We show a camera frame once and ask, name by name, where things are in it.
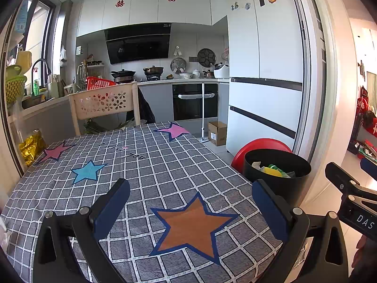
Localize dark cloth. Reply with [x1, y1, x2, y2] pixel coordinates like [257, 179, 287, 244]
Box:
[138, 88, 156, 124]

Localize kitchen window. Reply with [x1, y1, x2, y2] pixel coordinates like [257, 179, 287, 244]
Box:
[18, 0, 56, 95]

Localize dark kitchen faucet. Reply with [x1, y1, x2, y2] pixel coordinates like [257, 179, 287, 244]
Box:
[31, 59, 52, 93]

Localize white refrigerator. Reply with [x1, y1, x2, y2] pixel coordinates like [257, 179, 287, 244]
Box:
[222, 0, 305, 155]

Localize person's right hand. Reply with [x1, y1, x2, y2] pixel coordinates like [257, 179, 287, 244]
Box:
[349, 236, 377, 278]

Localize red round stool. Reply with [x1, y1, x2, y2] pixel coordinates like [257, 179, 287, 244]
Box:
[230, 138, 293, 173]

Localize black built-in oven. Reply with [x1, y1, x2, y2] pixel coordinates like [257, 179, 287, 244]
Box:
[172, 83, 219, 121]

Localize black range hood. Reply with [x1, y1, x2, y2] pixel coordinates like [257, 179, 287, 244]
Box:
[104, 22, 172, 65]

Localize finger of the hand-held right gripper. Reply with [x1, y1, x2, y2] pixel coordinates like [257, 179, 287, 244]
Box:
[360, 157, 377, 173]
[325, 162, 377, 202]

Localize black wok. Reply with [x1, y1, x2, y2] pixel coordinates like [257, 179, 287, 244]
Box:
[111, 69, 136, 79]

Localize cream chair flower cutouts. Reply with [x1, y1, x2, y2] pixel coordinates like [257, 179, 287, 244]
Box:
[69, 82, 141, 136]

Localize dark round steamer rack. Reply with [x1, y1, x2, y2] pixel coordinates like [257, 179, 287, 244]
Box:
[197, 48, 216, 66]

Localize green leafy vegetables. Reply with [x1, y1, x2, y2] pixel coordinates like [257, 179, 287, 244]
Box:
[83, 117, 139, 134]

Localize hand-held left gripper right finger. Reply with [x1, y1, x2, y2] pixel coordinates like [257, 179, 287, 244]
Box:
[252, 179, 349, 283]

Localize cardboard box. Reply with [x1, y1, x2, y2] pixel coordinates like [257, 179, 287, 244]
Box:
[208, 121, 228, 147]

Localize grey checked star tablecloth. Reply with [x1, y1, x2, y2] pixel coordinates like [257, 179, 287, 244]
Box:
[0, 121, 285, 283]

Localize white standing pole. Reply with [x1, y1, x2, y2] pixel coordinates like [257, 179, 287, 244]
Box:
[198, 83, 209, 142]

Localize black waste bin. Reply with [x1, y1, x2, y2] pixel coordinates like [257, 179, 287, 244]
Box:
[243, 149, 312, 213]

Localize yellow-green plastic basket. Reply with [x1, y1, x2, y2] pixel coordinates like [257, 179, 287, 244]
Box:
[4, 75, 28, 105]

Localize red hanging decorations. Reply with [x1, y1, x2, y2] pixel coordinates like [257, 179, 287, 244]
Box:
[348, 60, 377, 160]

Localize red plastic basket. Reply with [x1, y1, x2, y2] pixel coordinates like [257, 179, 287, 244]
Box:
[86, 77, 117, 90]

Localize yellow plastic jug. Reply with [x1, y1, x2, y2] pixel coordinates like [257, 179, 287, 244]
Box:
[6, 64, 23, 79]

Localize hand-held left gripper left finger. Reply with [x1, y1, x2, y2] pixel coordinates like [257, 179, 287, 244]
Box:
[33, 178, 131, 283]

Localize white wall cabinets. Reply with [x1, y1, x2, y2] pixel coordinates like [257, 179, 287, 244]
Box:
[77, 0, 213, 37]

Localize metal round steamer rack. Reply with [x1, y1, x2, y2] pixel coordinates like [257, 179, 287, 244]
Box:
[170, 57, 187, 74]

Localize large green tea bottle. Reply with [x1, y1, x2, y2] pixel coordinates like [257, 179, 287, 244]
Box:
[271, 164, 292, 178]

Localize white rice cooker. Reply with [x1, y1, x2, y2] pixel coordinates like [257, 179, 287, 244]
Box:
[213, 63, 230, 79]

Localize gold foil bag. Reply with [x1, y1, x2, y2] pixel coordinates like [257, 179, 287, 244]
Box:
[18, 130, 47, 167]

